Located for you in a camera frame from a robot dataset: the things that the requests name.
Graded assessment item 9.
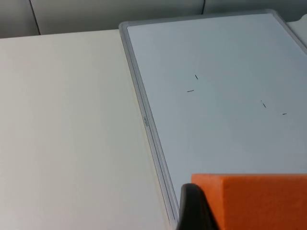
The orange cube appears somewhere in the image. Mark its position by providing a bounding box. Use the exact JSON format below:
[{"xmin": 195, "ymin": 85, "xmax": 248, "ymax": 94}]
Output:
[{"xmin": 191, "ymin": 173, "xmax": 307, "ymax": 230}]

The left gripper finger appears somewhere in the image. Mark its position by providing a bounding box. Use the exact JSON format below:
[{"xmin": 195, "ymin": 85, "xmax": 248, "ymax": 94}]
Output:
[{"xmin": 176, "ymin": 183, "xmax": 220, "ymax": 230}]

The grey-framed whiteboard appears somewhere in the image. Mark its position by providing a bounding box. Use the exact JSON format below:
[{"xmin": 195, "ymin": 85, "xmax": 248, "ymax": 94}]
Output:
[{"xmin": 118, "ymin": 9, "xmax": 307, "ymax": 230}]

